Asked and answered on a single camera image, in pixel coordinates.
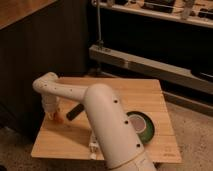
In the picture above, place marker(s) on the dark wooden cabinet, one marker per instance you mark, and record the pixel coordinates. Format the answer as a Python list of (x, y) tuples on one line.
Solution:
[(54, 39)]

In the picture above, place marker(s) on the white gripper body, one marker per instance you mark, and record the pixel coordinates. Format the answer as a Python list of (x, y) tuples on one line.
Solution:
[(50, 105)]

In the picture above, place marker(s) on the green tape roll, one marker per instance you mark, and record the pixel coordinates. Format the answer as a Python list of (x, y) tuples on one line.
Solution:
[(143, 125)]

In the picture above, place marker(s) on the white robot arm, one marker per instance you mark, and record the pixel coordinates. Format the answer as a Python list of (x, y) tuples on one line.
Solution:
[(118, 141)]

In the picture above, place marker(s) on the metal shelf rack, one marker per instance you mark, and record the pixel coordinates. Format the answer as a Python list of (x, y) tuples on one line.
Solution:
[(150, 39)]

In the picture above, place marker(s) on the small red pepper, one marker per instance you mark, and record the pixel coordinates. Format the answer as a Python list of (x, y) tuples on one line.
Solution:
[(55, 117)]

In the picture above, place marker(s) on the white remote controller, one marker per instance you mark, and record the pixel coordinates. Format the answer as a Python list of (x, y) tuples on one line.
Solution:
[(93, 147)]

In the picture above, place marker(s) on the black rectangular block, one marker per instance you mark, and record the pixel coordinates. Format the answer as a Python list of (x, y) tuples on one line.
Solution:
[(75, 112)]

